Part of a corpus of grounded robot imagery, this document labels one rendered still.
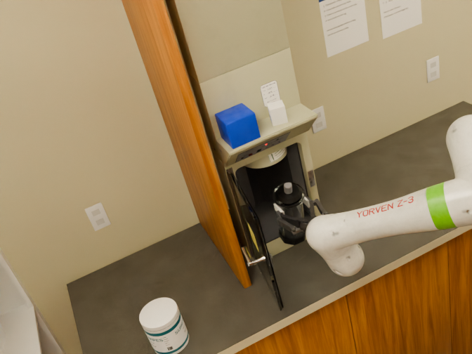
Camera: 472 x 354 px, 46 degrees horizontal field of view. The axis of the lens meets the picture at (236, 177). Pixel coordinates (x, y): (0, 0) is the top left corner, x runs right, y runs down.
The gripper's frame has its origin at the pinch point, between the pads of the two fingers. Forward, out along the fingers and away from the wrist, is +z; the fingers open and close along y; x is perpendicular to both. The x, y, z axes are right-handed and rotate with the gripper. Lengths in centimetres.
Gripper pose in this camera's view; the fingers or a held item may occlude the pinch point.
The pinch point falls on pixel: (290, 204)
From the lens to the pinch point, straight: 192.9
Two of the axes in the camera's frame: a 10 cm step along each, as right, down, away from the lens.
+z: -3.9, -4.2, 8.2
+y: -8.9, 4.0, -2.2
